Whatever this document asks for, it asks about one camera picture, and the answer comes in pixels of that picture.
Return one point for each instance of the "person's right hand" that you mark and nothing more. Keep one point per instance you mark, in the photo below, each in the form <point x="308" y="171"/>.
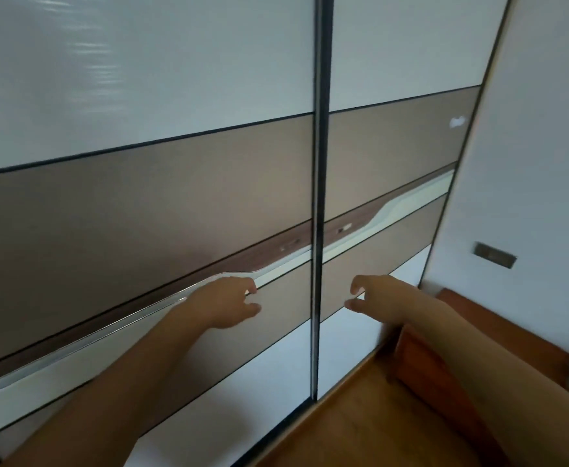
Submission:
<point x="384" y="299"/>

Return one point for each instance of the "person's left hand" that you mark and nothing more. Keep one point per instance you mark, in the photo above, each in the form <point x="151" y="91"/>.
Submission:
<point x="223" y="303"/>

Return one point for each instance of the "wooden wardrobe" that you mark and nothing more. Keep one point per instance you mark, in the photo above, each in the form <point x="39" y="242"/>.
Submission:
<point x="143" y="189"/>

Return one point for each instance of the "person's right forearm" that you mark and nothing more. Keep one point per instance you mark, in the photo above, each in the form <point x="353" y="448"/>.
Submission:
<point x="498" y="379"/>

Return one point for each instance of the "person's left forearm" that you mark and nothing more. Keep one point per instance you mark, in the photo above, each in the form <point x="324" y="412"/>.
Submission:
<point x="119" y="393"/>

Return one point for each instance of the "wooden nightstand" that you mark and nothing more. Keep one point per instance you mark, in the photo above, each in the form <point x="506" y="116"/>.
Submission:
<point x="425" y="379"/>

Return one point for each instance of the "white plastic door latch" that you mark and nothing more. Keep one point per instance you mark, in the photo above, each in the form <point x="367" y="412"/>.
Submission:
<point x="456" y="122"/>

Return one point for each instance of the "grey wall switch plate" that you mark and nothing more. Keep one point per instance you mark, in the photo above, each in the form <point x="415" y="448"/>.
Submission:
<point x="495" y="256"/>

